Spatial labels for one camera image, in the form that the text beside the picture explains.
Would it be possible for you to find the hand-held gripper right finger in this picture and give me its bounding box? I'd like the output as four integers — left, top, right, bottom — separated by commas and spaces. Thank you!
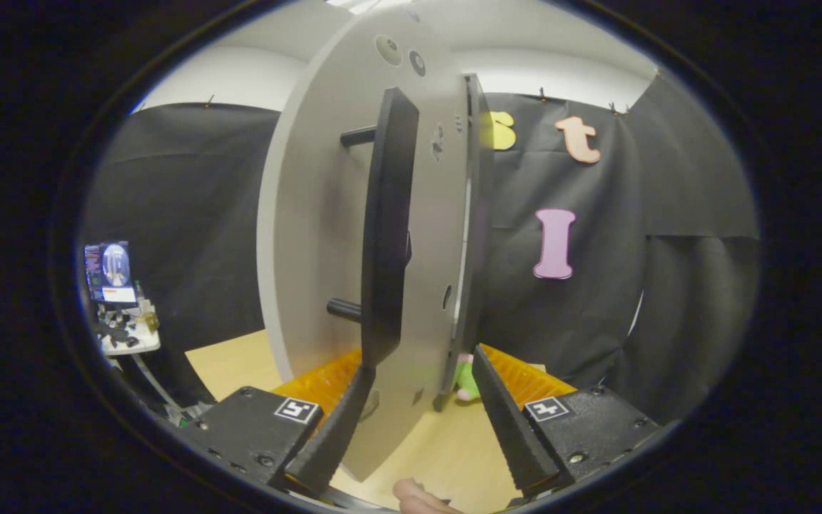
471, 343, 664, 499

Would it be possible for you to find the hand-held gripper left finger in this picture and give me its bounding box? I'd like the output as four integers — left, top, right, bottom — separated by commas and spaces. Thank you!
179, 348, 377, 499

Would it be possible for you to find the grey shoe cabinet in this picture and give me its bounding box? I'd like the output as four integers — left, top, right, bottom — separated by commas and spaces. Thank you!
444, 73, 495, 413

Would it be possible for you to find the pink and green plush toy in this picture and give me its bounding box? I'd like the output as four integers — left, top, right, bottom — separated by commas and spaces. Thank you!
452, 353, 484, 403

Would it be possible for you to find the black backdrop cloth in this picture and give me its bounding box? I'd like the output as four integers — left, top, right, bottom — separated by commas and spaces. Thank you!
81, 71, 761, 423

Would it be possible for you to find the cluttered white side table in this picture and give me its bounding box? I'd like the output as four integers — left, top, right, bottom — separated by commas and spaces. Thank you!
96, 282, 163, 358

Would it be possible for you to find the computer monitor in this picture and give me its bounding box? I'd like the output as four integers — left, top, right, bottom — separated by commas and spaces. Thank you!
83, 241, 138, 307

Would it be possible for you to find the ceiling light panel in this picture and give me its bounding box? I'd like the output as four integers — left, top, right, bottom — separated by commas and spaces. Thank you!
325, 0, 413, 15

